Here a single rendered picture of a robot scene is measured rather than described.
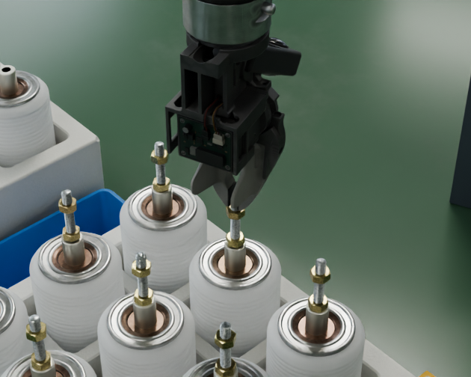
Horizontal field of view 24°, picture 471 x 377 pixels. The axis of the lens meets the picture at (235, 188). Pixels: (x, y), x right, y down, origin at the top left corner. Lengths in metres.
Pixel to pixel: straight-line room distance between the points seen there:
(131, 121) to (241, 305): 0.69
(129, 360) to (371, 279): 0.51
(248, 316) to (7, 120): 0.43
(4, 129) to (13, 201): 0.09
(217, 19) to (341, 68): 0.99
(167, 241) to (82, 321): 0.12
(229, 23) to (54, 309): 0.40
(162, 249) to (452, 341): 0.43
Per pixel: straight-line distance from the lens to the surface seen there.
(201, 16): 0.89
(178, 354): 1.06
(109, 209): 1.44
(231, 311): 1.11
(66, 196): 1.08
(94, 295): 1.12
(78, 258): 1.13
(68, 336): 1.16
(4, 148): 1.39
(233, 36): 0.90
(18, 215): 1.40
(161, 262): 1.19
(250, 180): 1.02
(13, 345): 1.09
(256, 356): 1.14
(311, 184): 1.62
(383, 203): 1.59
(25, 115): 1.37
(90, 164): 1.43
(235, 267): 1.12
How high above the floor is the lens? 1.04
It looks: 40 degrees down
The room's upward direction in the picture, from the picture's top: straight up
